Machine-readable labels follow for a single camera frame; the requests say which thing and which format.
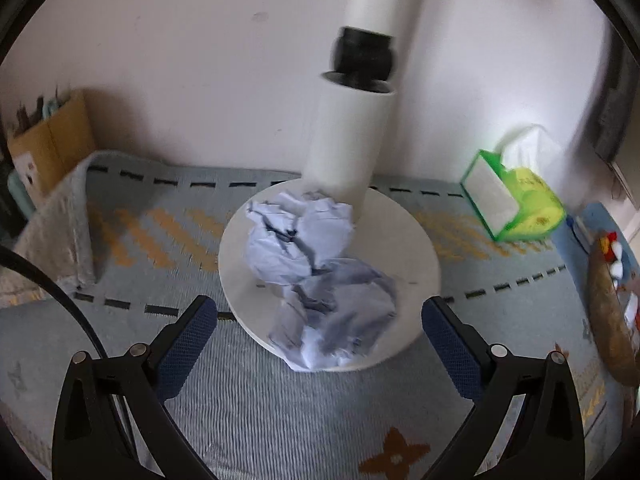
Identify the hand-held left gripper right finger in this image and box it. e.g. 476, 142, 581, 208
421, 296, 586, 480

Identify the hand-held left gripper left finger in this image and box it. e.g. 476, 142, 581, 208
52, 295, 219, 480

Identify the white paper ball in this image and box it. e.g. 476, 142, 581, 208
245, 190, 356, 286
267, 257, 399, 372

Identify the patterned woven mat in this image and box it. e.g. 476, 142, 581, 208
0, 150, 640, 480

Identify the green tissue pack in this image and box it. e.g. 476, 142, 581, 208
459, 124, 569, 244

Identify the teal plastic box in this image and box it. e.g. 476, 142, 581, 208
6, 167, 39, 226

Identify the white desk lamp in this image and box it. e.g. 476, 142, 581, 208
217, 0, 442, 372

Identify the brown cardboard box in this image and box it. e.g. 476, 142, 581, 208
6, 88, 99, 197

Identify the black flat screen television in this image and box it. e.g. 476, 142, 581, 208
582, 5, 640, 201

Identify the black cable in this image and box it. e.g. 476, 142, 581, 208
0, 246, 109, 362

